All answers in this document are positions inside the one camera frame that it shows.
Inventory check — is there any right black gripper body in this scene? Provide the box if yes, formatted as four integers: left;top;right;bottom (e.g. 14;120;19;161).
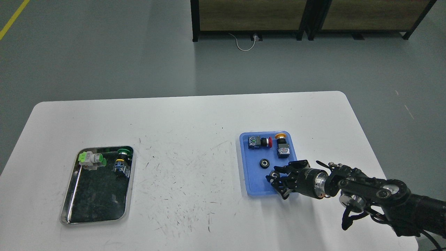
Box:
283;160;328;199

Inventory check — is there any black gear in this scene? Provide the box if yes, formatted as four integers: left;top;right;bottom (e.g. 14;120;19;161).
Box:
270;171;280;178
259;158;270;169

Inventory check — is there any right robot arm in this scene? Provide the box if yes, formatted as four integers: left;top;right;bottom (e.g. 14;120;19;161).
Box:
266;160;446;251

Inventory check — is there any blue plastic tray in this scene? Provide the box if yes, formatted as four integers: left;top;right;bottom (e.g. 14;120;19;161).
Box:
239;131;298;197

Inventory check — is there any silver metal tray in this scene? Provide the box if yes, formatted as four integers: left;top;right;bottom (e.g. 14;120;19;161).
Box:
60;145;136;226

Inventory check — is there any left wooden cabinet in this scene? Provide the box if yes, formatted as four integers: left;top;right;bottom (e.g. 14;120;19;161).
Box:
191;0;315;42

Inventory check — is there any wooden cabinet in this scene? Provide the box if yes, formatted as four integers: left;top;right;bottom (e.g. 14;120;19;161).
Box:
306;0;436;41
191;0;315;42

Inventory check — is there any right wooden cabinet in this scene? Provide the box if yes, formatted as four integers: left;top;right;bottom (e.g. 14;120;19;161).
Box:
306;0;436;41

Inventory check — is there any yellow push button switch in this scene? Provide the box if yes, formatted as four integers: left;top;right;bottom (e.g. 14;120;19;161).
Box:
275;133;290;159

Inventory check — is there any red push button switch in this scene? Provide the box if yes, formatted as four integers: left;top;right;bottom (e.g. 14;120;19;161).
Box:
247;136;272;149

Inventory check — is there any white cable on floor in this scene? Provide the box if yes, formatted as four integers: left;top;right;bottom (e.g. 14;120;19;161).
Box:
228;33;260;52

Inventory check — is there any dark green push button switch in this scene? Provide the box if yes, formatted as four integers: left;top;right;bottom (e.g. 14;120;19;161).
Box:
113;148;132;178

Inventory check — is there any light green push button switch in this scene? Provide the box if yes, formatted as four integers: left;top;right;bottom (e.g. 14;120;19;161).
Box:
77;151;107;170

